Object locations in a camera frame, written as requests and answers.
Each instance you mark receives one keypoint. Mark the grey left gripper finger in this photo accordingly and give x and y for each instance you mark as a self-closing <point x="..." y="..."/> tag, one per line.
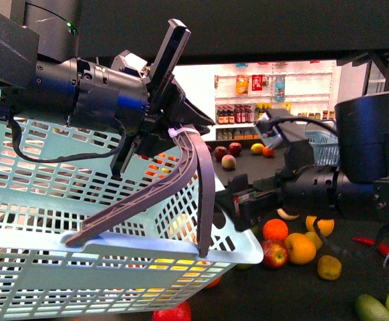
<point x="206" y="200"/>

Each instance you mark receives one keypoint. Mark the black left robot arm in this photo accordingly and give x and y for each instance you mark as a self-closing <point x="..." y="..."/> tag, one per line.
<point x="42" y="78"/>

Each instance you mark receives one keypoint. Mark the yellow orange apple back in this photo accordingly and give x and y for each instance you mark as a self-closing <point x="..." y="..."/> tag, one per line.
<point x="326" y="226"/>

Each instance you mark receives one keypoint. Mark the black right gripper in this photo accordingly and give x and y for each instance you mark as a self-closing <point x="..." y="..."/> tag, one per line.
<point x="249" y="203"/>

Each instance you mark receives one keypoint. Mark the small orange tangerine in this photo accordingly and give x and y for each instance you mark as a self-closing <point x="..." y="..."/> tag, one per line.
<point x="275" y="229"/>

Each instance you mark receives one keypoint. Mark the red apple left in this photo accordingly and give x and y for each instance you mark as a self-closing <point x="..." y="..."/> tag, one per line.
<point x="182" y="312"/>

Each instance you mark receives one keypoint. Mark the red chili pepper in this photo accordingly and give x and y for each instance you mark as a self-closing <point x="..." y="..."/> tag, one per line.
<point x="382" y="248"/>

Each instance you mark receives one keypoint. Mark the yellow orange apple centre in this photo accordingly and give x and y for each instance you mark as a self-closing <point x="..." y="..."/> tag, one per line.
<point x="300" y="248"/>

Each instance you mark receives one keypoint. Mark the green avocado front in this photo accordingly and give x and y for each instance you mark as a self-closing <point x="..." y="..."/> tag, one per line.
<point x="368" y="308"/>

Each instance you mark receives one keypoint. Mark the black shelf frame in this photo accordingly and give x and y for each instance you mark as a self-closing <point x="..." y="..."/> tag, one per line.
<point x="353" y="32"/>

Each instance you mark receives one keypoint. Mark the yellow lemon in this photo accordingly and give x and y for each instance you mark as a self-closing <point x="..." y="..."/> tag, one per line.
<point x="189" y="268"/>

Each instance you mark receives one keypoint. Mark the white pear with stem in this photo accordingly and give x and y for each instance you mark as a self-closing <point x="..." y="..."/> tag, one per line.
<point x="284" y="215"/>

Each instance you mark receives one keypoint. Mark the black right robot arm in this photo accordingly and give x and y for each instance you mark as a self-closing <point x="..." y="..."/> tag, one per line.
<point x="355" y="187"/>

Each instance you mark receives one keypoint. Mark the large light blue basket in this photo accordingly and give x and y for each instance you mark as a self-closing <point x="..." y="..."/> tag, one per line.
<point x="41" y="205"/>

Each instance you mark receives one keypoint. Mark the brown kiwi front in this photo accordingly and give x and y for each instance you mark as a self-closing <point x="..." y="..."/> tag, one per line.
<point x="329" y="268"/>

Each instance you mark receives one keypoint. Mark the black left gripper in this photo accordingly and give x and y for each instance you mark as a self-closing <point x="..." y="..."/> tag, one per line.
<point x="167" y="107"/>

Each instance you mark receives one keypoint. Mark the green lime centre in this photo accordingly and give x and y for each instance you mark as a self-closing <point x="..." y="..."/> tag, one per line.
<point x="242" y="266"/>

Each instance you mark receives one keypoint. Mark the yellow orange apple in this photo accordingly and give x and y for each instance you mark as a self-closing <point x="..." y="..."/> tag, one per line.
<point x="326" y="226"/>
<point x="300" y="248"/>

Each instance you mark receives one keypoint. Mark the red yellow apple centre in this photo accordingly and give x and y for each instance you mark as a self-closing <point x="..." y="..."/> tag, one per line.
<point x="275" y="253"/>

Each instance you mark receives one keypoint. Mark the small blue basket far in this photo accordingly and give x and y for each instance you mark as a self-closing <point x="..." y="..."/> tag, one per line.
<point x="325" y="146"/>

